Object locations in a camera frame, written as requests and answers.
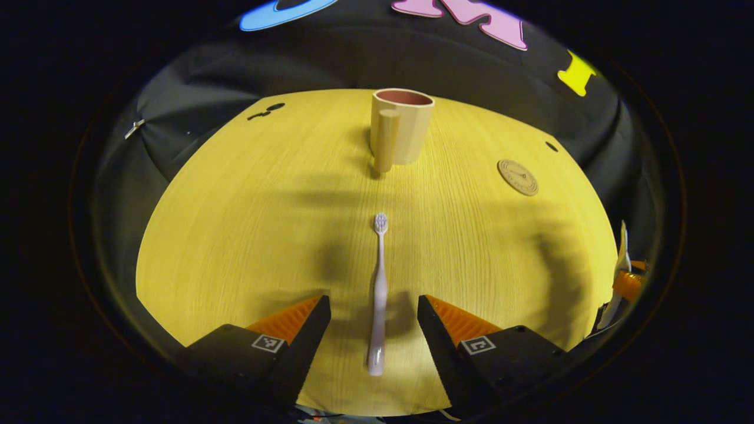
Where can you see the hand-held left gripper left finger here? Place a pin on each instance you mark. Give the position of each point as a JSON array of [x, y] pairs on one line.
[[297, 359]]

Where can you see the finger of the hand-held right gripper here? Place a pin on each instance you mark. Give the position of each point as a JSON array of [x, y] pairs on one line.
[[628, 285]]

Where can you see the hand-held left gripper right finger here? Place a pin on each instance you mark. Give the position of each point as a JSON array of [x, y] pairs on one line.
[[447, 359]]

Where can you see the white toothpaste tube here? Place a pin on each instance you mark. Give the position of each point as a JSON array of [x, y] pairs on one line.
[[624, 247]]

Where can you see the white toothbrush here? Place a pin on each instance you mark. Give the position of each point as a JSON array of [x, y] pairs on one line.
[[380, 294]]

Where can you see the round wooden coaster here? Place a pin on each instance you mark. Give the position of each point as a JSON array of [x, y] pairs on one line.
[[518, 177]]

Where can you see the beige cup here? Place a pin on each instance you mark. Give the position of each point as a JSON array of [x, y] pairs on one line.
[[412, 135]]

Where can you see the yellow wooden desktop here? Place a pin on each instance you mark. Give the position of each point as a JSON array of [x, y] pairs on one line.
[[265, 235]]

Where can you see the white cloth clip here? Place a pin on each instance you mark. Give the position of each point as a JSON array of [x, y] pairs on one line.
[[134, 129]]

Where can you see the black backdrop cloth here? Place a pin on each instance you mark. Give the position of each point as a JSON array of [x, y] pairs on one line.
[[330, 65]]

